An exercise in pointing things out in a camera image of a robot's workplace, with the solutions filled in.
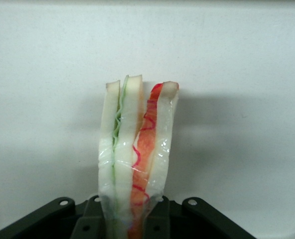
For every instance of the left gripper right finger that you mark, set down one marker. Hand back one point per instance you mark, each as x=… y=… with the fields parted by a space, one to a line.
x=199 y=224

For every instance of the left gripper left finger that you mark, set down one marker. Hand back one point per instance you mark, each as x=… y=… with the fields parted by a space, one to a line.
x=50 y=224

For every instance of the triangle sandwich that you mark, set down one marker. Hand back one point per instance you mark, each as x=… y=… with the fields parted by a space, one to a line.
x=122 y=154

